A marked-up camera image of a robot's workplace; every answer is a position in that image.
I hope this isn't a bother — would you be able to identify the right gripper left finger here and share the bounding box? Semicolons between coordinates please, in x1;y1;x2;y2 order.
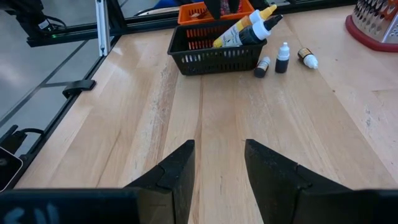
0;139;196;224

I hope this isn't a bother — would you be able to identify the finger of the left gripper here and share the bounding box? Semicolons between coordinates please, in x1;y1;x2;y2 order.
203;0;222;21
228;0;241;14

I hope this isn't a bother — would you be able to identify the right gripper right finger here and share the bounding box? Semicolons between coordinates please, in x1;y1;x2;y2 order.
244;139;398;224

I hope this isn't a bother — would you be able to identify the yellow squeeze bottle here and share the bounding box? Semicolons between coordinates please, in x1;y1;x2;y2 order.
212;4;278;49

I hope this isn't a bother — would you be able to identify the black squeeze bottle white cap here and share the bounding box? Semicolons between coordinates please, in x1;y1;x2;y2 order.
238;14;284;47

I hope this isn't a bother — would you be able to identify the orange plastic basket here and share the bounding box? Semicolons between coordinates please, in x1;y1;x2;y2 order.
177;0;256;26

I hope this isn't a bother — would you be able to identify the black plastic basket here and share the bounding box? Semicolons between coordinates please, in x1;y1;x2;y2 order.
167;19;268;77

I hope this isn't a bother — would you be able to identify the small food colouring bottle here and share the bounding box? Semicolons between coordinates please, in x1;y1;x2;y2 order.
297;47;320;70
274;42;290;74
253;55;271;78

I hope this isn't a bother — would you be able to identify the silver aluminium bar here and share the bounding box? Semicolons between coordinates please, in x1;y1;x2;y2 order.
95;0;112;57

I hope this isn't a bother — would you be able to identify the black plastic clip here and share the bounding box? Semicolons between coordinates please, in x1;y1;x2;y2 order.
62;79;97;100

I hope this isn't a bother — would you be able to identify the black device white edge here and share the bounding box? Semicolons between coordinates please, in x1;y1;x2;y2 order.
0;146;24;192

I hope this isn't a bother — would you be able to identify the red steel box grater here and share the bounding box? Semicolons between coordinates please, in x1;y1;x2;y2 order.
345;0;398;53

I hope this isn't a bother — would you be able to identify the black device green light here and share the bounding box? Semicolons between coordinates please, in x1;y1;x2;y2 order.
0;0;68;41

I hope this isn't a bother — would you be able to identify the black aluminium table frame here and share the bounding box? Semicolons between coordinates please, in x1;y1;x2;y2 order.
0;0;358;190

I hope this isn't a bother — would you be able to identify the black plug with cable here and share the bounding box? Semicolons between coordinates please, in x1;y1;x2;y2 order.
0;124;46;153

